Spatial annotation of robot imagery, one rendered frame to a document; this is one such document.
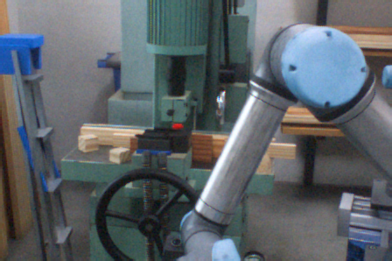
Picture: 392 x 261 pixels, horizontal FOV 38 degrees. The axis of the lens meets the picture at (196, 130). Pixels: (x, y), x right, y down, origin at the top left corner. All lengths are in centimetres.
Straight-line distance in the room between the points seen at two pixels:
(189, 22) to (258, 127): 62
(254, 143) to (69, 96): 321
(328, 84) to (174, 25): 78
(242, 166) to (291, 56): 26
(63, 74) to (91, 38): 33
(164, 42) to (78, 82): 258
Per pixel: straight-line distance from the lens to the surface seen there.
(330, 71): 86
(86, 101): 413
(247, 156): 103
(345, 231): 174
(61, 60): 413
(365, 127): 93
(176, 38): 157
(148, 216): 141
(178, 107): 164
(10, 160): 315
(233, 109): 182
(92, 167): 162
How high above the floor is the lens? 140
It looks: 15 degrees down
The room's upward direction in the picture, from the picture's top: 2 degrees clockwise
